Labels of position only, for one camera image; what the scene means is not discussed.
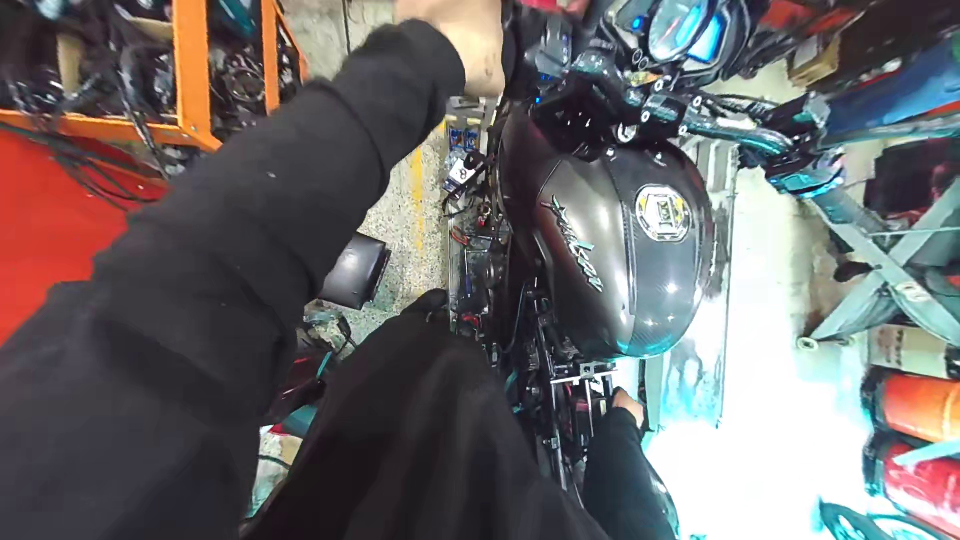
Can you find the person's right hand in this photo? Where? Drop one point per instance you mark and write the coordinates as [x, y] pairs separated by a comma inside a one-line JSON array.
[[631, 409]]

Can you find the person's left hand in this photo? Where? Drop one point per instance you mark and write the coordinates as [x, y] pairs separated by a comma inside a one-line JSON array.
[[472, 41]]

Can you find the person's right fingers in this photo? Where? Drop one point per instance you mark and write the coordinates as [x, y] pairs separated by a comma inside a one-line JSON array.
[[617, 396]]

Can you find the black motorcycle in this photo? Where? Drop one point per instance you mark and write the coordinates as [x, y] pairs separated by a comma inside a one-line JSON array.
[[540, 262]]

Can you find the person's right forearm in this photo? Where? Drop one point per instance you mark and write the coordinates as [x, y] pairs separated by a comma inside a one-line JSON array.
[[625, 480]]

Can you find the person's left forearm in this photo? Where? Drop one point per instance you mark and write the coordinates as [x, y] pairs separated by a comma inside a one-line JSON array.
[[247, 217]]

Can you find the grey metal platform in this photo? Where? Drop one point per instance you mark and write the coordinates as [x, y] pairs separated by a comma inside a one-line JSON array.
[[694, 375]]

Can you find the dark grey fuel tank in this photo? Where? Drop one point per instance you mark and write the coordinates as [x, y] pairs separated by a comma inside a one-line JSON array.
[[592, 247]]

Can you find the person's legs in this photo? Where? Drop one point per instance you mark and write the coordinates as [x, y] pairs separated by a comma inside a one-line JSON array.
[[435, 442]]

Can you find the metal tray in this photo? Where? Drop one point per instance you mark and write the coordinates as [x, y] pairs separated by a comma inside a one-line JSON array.
[[454, 277]]

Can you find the white tag with black print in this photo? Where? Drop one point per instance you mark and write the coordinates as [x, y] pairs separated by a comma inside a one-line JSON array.
[[462, 173]]

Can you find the grey crossed metal stand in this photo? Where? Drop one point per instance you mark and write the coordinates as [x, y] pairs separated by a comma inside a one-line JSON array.
[[877, 266]]

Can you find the cardboard box with print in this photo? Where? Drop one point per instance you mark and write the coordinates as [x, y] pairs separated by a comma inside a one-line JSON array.
[[907, 350]]

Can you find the small blue packets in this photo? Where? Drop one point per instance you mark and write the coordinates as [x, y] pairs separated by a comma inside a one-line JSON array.
[[463, 138]]

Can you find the orange cylinder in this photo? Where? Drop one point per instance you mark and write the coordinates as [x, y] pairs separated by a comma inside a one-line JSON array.
[[919, 405]]

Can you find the red cylinder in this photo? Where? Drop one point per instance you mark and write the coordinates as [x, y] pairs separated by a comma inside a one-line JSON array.
[[919, 484]]

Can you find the round motorcycle instrument cluster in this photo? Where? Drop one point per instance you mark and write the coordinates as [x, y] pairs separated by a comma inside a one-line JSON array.
[[679, 30]]

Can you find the small brown cardboard box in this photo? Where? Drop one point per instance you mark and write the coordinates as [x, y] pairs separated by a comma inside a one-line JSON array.
[[816, 66]]

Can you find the orange metal shelf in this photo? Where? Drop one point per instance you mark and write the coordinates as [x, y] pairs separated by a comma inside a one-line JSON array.
[[193, 67]]

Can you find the red cabinet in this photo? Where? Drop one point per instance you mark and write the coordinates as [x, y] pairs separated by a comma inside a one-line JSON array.
[[60, 240]]

